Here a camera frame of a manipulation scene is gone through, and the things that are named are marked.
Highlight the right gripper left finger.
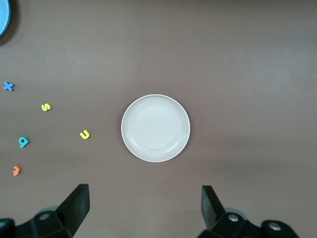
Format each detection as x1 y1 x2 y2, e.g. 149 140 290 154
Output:
0 183 91 238

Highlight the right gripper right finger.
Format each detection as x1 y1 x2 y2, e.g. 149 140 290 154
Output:
197 185 300 238

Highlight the teal letter b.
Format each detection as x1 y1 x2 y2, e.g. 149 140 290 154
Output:
18 136 31 149

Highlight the beige plate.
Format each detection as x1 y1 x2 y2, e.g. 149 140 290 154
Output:
120 94 191 164

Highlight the brown table cover sheet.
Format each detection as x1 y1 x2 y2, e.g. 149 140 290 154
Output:
0 0 317 238

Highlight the blue plate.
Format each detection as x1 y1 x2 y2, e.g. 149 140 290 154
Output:
0 0 12 38

